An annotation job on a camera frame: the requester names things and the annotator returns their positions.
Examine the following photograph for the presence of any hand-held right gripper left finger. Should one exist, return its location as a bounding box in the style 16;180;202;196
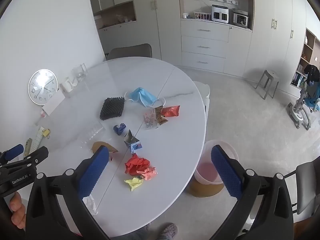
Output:
25;145;110;240

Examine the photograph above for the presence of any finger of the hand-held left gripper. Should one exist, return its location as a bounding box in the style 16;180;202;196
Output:
0;144;25;164
5;146;49;168

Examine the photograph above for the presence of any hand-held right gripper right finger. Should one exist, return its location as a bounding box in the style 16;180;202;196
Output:
211;144;294;240

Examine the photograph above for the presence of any pink plastic bin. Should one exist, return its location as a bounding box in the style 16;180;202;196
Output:
194;140;239;184

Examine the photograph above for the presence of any blue wrapper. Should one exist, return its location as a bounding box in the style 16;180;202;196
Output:
113;123;127;135

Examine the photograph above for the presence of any clear brown snack wrapper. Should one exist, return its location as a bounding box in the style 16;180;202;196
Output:
143;106;168;130

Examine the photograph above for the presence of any person's left hand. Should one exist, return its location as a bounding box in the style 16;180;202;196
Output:
9;192;27;230

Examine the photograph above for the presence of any brown folding ruler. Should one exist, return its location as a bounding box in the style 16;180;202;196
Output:
23;137;33;159

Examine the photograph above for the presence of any cream folding ruler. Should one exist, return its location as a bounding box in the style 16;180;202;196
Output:
30;126;45;153

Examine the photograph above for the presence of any round brown mat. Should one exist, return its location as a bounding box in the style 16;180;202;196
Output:
186;177;225;198

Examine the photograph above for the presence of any brown paper piece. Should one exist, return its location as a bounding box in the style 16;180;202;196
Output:
91;141;119;154

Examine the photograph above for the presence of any white tissue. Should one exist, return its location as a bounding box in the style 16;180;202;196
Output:
82;195;98;215

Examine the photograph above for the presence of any crumpled yellow paper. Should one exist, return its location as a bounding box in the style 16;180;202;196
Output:
124;177;144;192

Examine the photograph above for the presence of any crumpled red paper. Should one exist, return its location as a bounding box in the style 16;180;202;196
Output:
124;153;152;177

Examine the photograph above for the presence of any small blue white carton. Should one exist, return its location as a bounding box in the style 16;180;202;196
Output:
124;129;143;154

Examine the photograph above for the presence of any crumpled orange paper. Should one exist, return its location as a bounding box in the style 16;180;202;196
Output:
136;166;158;181

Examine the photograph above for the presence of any white card box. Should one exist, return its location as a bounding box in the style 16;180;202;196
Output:
42;91;66;115

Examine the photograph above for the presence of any black foam net sleeve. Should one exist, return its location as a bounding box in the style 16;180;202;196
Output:
99;96;125;121

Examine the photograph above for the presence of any dark grey chair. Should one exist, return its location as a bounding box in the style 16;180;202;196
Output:
282;155;320;228

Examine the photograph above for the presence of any red snack packet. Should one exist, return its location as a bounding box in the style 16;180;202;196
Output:
160;105;181;118

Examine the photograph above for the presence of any grey slipper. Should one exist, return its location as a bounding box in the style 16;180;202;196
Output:
156;223;178;240

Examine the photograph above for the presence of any blue face mask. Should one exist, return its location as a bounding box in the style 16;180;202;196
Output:
124;87;167;108

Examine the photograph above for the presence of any clear drinking glass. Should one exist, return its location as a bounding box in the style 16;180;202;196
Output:
72;64;88;82

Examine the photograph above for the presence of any grey wheeled stand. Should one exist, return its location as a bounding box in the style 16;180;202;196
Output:
287;80;320;130

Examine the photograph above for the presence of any grey stool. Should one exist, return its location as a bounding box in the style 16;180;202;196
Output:
255;69;280;100

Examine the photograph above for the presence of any white drawer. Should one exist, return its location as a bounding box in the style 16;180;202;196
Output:
181;36;228;58
180;20;230;43
181;52;226;73

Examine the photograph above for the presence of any grey upholstered chair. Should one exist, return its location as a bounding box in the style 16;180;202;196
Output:
106;43;152;60

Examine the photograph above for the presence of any dark jacket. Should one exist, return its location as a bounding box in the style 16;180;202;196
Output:
304;64;320;98

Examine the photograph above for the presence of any wooden bookshelf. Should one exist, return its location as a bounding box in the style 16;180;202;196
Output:
290;27;320;88

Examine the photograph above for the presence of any tall white cupboard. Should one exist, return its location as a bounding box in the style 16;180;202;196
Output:
224;0;308;90

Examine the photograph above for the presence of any silver countertop oven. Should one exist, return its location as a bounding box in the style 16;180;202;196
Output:
232;8;249;28

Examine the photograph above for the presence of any white air fryer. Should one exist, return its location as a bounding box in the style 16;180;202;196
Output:
211;4;229;23

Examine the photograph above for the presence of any white cupboard with niche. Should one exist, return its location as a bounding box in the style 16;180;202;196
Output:
87;0;182;67

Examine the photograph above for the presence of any round white wall clock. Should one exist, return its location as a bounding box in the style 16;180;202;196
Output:
28;69;59;105

